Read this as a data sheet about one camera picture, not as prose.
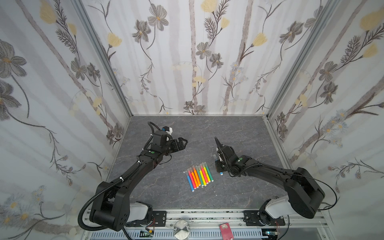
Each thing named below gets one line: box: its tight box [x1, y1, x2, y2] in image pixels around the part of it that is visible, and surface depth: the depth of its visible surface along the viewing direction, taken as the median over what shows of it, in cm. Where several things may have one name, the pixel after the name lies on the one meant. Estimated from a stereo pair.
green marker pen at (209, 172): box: [204, 162, 214, 182], surface depth 91 cm
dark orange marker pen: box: [189, 167, 200, 188], surface depth 88 cm
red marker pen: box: [187, 168, 197, 190], surface depth 88 cm
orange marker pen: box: [192, 165, 201, 186], surface depth 90 cm
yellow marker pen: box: [201, 162, 211, 183], surface depth 92 cm
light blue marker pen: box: [185, 170, 195, 192], surface depth 88 cm
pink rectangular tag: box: [219, 222, 235, 240], surface depth 72 cm
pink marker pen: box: [200, 163, 209, 184], surface depth 90 cm
